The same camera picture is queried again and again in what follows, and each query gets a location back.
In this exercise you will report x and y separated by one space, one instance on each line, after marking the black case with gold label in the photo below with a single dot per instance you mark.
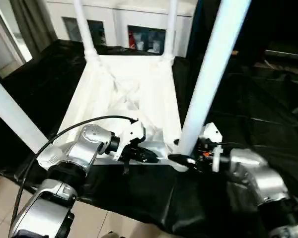
250 24

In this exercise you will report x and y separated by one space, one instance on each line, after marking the dark robot foot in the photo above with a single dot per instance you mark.
111 235

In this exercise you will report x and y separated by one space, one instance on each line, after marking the grey curtain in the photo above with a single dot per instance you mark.
32 24

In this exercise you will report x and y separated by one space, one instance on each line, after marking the white cabinet with glass doors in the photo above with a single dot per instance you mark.
114 24

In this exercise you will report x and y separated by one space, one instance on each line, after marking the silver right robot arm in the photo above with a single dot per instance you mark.
263 173

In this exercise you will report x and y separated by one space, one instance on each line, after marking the grey metal rod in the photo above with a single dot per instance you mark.
288 55

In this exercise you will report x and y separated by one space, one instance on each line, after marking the white plastic table top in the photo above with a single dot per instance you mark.
101 74

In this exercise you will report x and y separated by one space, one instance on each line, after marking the black mat cover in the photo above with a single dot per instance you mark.
250 104

